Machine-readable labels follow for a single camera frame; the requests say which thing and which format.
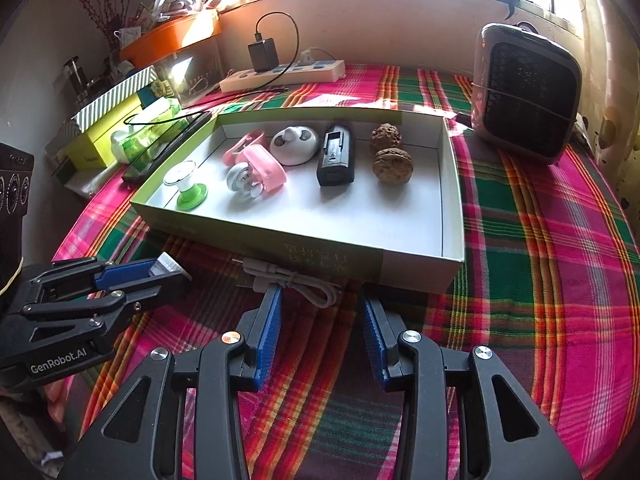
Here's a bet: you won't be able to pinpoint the grey portable heater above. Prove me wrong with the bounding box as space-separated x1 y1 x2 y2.
470 22 583 165

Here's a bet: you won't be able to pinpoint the orange plastic tray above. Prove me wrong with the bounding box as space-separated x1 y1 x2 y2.
119 10 222 68

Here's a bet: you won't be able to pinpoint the black speaker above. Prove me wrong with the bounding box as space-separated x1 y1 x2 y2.
0 142 35 286

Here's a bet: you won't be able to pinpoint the white spool with green base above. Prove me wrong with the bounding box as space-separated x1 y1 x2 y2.
164 161 207 211

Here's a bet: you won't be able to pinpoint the pink clip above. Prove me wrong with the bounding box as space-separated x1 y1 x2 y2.
221 130 271 166

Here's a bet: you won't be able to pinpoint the yellow-green box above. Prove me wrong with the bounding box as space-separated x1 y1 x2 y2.
65 95 146 168

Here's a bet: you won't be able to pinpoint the red dried branches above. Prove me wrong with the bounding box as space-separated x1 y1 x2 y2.
65 0 126 51

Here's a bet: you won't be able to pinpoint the clear plastic box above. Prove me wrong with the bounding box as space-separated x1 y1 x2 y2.
155 52 223 106

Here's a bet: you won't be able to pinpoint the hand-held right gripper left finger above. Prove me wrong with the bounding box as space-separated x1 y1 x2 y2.
57 284 283 480

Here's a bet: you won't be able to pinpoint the green and white cardboard box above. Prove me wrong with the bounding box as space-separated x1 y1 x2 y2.
131 105 466 295

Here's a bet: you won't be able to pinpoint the white power strip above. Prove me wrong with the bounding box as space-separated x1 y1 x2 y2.
220 59 347 93

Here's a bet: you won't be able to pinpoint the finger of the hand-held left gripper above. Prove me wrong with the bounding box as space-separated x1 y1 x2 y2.
20 256 163 306
10 274 193 353

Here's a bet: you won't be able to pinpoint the glass jar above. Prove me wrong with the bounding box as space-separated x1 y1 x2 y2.
62 57 88 103

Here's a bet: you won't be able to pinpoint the black charger cable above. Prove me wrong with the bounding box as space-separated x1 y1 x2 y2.
254 11 301 68

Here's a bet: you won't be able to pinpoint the white charging cable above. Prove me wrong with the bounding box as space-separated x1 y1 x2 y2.
232 256 343 310

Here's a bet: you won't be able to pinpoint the heart print curtain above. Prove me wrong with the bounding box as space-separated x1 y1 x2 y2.
575 0 640 241

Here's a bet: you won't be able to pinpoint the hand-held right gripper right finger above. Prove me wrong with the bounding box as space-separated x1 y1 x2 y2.
361 285 583 480

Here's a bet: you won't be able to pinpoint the pink oblong case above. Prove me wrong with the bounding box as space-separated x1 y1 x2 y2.
221 144 288 196

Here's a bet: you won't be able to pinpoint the green tissue pack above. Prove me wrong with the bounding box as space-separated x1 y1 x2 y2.
111 97 182 163

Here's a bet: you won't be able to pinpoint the black battery pack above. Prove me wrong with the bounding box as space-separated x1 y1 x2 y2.
316 121 357 187

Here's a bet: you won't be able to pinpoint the small white ribbed jar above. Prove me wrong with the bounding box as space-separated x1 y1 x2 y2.
150 254 183 278

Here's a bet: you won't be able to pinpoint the striped gift box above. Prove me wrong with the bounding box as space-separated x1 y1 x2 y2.
71 66 158 133

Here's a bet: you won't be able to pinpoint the grey-white round roller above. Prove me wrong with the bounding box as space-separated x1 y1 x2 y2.
226 162 263 198

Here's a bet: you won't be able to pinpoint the white round gadget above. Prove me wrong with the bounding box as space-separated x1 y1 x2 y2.
270 125 321 166

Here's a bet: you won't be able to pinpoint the thin black cable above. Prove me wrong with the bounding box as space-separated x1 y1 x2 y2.
124 102 211 126

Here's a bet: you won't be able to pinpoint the black charger plug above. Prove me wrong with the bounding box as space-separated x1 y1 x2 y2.
248 37 278 73

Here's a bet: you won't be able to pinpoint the brown walnut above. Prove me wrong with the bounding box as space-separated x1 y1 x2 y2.
372 147 415 184
370 123 403 156

